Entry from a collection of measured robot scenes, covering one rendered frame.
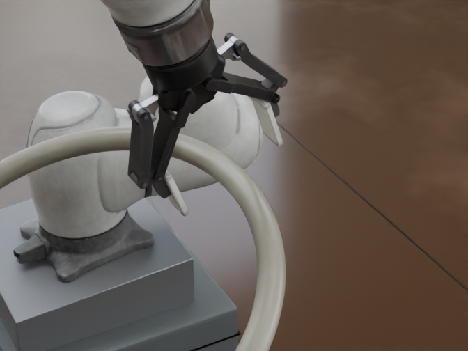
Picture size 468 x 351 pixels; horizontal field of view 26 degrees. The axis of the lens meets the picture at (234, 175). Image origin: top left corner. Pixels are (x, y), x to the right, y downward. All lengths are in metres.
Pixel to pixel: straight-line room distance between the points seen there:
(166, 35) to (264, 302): 0.29
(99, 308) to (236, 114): 0.39
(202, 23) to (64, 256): 0.84
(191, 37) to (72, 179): 0.71
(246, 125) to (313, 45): 2.90
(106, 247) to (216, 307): 0.22
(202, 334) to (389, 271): 1.50
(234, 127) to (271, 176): 1.94
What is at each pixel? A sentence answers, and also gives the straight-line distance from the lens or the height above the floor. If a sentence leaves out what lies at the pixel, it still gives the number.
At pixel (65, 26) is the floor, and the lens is 4.82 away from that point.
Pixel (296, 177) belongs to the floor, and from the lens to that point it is 3.61.
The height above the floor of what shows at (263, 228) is 1.31.
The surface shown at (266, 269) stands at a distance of 1.06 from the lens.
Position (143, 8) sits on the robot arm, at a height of 1.58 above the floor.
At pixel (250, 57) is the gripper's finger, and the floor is 1.48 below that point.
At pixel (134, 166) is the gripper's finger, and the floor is 1.38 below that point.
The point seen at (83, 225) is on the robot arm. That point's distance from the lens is 1.69.
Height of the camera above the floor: 1.94
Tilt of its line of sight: 32 degrees down
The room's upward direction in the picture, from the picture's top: straight up
